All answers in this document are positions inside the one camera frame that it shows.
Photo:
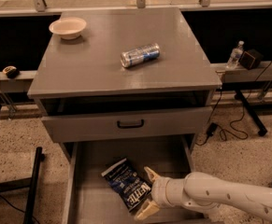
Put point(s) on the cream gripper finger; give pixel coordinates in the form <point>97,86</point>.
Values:
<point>147,209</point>
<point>152,175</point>

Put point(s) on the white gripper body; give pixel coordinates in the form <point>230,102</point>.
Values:
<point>159,190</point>

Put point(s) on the blue chip bag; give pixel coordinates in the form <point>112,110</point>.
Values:
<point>127,183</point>

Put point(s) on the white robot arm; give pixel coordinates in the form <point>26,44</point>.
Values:
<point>203,193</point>

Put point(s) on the grey open bottom drawer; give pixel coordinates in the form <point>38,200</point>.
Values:
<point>90,199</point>

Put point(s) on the grey middle drawer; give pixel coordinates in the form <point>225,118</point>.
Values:
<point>103,126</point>

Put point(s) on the grey drawer cabinet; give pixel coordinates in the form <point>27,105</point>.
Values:
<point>85,75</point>

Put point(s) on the black chair leg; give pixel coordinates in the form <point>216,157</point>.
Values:
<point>29,183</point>

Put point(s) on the silver blue drink can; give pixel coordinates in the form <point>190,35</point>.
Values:
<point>140,55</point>

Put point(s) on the clear plastic water bottle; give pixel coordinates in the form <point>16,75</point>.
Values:
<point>235,55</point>

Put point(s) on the small black speaker box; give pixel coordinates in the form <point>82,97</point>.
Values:
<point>251,59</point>

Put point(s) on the white bowl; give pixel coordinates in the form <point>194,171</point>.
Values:
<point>68,28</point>

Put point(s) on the black yellow tape measure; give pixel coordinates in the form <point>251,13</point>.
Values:
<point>11,71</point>

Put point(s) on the black drawer handle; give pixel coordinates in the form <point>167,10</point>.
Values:
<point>132,124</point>

